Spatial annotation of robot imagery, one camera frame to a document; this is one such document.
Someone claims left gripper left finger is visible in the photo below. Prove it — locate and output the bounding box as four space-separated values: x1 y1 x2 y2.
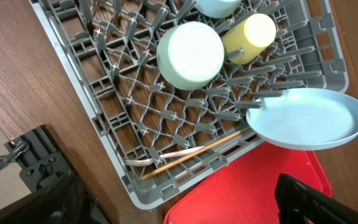
0 174 109 224

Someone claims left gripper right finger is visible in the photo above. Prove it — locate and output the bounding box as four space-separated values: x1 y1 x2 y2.
275 173 358 224

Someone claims white plastic fork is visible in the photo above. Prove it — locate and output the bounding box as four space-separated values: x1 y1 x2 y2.
125 146 203 167

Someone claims light blue round plate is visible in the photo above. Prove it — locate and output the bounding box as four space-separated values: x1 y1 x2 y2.
246 88 358 151

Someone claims wooden chopstick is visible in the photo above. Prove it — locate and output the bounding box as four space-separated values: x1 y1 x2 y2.
140 127 250 180

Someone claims yellow plastic cup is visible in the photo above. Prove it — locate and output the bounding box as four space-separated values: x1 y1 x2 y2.
223 14 277 65

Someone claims green bowl with rice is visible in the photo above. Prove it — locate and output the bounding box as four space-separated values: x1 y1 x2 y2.
157 22 224 91

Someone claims small green saucer bowl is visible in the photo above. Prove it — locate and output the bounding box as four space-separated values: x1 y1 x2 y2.
195 0 241 18

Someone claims grey plastic dishwasher rack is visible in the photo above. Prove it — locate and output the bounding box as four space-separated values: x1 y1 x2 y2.
31 0 349 210

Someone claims red plastic serving tray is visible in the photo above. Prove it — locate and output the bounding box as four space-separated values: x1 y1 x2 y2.
164 142 333 224

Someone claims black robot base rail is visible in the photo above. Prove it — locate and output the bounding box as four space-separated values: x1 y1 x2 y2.
0 124 71 192

